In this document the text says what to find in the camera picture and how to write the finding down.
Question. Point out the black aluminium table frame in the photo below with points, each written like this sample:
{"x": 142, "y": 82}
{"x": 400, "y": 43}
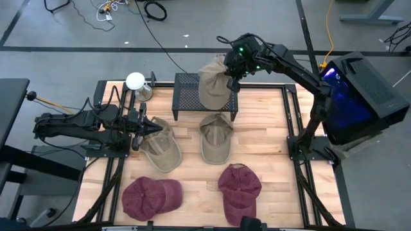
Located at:
{"x": 263, "y": 85}

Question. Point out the grey desk base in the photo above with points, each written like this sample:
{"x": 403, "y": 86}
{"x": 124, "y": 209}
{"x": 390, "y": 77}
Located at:
{"x": 45, "y": 184}

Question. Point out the black round plug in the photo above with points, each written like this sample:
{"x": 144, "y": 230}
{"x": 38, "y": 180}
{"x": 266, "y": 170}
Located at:
{"x": 31, "y": 96}

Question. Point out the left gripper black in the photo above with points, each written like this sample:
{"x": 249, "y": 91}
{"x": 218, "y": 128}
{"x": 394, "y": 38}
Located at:
{"x": 136, "y": 125}

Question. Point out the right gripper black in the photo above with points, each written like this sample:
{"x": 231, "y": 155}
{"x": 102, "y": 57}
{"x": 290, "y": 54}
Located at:
{"x": 239, "y": 65}

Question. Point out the white mushroom lamp metal base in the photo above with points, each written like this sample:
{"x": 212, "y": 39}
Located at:
{"x": 135, "y": 81}

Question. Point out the black caster wheel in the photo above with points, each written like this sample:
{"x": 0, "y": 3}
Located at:
{"x": 51, "y": 212}

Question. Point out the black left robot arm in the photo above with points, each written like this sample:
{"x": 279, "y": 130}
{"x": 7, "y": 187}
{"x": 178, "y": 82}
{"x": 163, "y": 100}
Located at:
{"x": 64, "y": 125}

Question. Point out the black perforated metal shelf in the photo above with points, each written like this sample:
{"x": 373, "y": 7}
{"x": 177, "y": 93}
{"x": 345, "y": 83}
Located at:
{"x": 186, "y": 96}

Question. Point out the tan baseball cap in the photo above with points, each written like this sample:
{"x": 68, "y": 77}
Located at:
{"x": 212, "y": 86}
{"x": 215, "y": 150}
{"x": 163, "y": 154}

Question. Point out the maroon baseball cap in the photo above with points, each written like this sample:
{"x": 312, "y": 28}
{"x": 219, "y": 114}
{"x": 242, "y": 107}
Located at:
{"x": 239, "y": 192}
{"x": 144, "y": 199}

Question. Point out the black computer case blue light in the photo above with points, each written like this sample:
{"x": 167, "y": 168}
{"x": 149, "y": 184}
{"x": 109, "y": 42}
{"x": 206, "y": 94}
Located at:
{"x": 369, "y": 83}

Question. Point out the grey desk leg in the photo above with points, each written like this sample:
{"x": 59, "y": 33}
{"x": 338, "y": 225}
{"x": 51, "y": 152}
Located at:
{"x": 369, "y": 18}

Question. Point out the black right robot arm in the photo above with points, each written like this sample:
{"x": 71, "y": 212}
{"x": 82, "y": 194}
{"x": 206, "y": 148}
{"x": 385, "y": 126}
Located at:
{"x": 298, "y": 72}

